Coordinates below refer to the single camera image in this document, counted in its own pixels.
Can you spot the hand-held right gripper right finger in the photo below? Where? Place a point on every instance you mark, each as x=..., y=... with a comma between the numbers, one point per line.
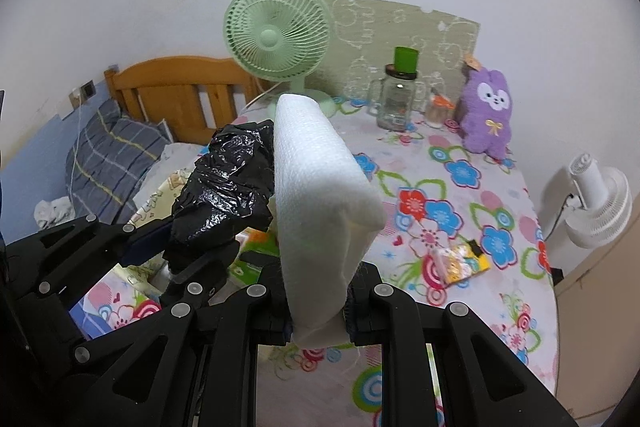
x=370, y=307

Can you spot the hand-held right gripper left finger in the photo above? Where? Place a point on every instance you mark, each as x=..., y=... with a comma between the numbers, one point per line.
x=270, y=312

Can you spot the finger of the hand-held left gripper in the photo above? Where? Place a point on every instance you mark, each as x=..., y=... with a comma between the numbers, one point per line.
x=200, y=277
x=145, y=244

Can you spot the yellow patterned storage box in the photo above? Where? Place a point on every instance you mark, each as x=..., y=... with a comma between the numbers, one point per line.
x=155, y=202

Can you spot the black plastic bag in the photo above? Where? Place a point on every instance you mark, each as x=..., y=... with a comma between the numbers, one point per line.
x=225, y=187

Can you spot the white towel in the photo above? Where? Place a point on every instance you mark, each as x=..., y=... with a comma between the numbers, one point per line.
x=320, y=187

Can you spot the white crumpled cloth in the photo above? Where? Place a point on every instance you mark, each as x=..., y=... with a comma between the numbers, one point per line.
x=52, y=212

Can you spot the grey plaid pillow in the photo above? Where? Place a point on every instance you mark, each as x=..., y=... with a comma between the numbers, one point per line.
x=110, y=147

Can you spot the yellow snack packet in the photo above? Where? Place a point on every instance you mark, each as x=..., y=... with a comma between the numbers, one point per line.
x=467, y=262

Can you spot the floral tablecloth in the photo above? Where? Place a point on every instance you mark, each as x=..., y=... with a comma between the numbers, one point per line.
x=440, y=187

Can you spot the wooden bed headboard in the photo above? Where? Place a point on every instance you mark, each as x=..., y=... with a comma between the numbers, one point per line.
x=170, y=77

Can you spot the small bottle orange cap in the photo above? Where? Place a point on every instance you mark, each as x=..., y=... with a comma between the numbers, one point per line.
x=437, y=114

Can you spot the glass jar green lid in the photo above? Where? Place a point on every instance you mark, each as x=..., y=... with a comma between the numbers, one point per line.
x=397, y=102

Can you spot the purple plush bunny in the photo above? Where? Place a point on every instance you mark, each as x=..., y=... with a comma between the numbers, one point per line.
x=487, y=117

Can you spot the beige door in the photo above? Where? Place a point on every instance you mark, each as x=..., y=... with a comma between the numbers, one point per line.
x=595, y=317

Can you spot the green desk fan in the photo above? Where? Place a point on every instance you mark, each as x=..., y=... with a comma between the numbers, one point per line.
x=270, y=37

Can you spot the white standing fan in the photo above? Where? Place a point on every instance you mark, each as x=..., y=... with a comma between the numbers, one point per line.
x=605, y=207

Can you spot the green patterned board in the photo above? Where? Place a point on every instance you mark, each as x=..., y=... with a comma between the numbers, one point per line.
x=360, y=32

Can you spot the wall socket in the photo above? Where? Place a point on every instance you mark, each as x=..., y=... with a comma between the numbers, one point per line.
x=88, y=90

